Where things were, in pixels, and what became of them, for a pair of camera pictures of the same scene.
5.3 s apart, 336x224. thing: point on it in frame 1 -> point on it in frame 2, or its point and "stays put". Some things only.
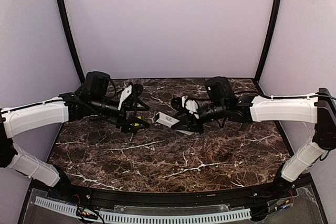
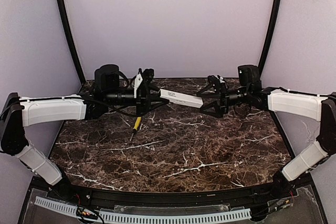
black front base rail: (245, 196) stays put
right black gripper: (189, 119) -> (223, 98)
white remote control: (165, 119) -> (181, 98)
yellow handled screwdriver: (139, 118) stays put
